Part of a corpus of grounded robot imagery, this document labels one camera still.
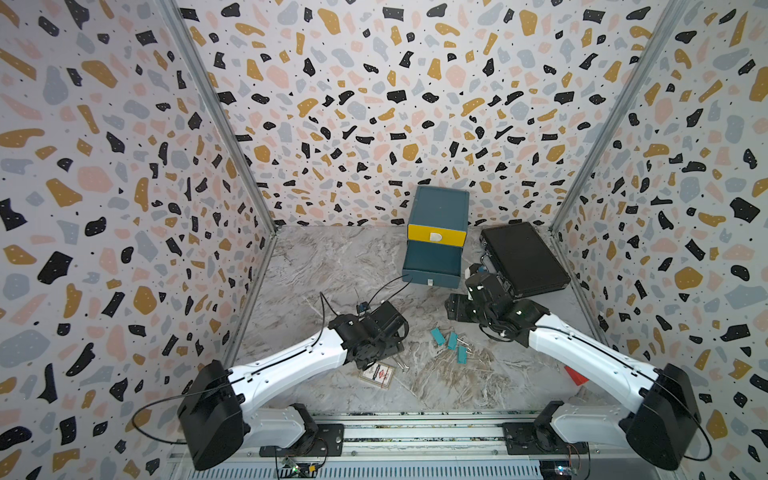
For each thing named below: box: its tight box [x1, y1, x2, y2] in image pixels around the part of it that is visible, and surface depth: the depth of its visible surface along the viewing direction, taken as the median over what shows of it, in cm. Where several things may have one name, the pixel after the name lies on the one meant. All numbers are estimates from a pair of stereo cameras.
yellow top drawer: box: [407, 224, 467, 247], surface depth 96 cm
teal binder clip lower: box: [457, 346, 468, 365], surface depth 90 cm
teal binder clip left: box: [431, 327, 446, 346], surface depth 94 cm
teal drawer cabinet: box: [402, 186, 470, 289], surface depth 97 cm
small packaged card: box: [360, 361, 395, 390], surface depth 85 cm
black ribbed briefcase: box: [480, 222, 571, 298], surface depth 108 cm
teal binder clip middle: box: [447, 331, 458, 351], surface depth 92 cm
